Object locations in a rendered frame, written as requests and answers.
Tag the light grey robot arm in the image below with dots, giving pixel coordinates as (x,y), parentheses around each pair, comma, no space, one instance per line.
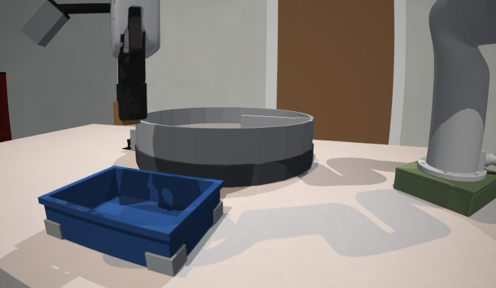
(460,86)

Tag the bronze bushing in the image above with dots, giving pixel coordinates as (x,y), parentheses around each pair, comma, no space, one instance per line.
(117,121)

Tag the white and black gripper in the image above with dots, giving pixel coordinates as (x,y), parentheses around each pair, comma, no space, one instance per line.
(143,24)

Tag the grey round turntable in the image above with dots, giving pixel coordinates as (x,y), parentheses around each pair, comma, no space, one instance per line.
(241,146)

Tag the blue crate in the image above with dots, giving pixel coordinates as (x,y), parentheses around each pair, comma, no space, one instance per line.
(152,219)

